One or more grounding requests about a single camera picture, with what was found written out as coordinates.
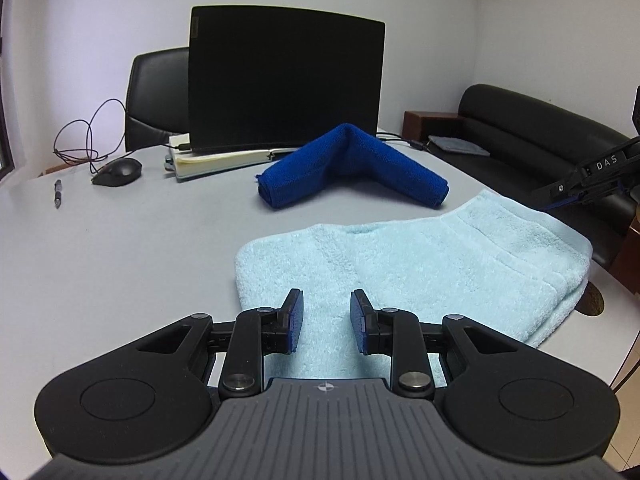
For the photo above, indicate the black office chair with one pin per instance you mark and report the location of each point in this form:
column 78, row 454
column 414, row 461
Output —
column 155, row 95

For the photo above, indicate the brown round object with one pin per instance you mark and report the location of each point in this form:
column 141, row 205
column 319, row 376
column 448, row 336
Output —
column 593, row 300

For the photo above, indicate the dark window frame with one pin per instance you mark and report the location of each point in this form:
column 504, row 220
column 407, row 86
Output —
column 4, row 85

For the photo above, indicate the black computer mouse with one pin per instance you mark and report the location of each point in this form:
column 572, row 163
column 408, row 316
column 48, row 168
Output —
column 119, row 172

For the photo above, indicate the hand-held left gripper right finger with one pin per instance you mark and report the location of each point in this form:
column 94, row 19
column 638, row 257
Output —
column 358, row 322

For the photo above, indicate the light blue towel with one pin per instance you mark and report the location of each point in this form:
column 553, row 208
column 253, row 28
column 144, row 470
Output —
column 450, row 260

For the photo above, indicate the wooden side table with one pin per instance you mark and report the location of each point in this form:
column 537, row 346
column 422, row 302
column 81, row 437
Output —
column 430, row 122

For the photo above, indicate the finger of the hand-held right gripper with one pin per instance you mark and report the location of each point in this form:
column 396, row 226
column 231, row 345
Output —
column 557, row 190

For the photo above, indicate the black laptop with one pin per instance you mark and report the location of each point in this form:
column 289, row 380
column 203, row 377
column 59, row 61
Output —
column 285, row 80

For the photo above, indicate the black leather sofa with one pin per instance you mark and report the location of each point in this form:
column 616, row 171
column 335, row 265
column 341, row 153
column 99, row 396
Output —
column 525, row 125

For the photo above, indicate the black pen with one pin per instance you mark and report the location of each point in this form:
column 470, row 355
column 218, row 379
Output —
column 58, row 194

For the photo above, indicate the grey cushion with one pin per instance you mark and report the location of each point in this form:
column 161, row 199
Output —
column 457, row 145

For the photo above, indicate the dark blue towel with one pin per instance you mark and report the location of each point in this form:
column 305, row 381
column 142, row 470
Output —
column 310, row 170

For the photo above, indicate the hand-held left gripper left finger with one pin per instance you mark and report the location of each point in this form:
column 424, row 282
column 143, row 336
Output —
column 295, row 321

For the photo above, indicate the white notebook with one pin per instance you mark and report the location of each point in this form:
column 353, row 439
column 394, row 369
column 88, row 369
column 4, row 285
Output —
column 225, row 160

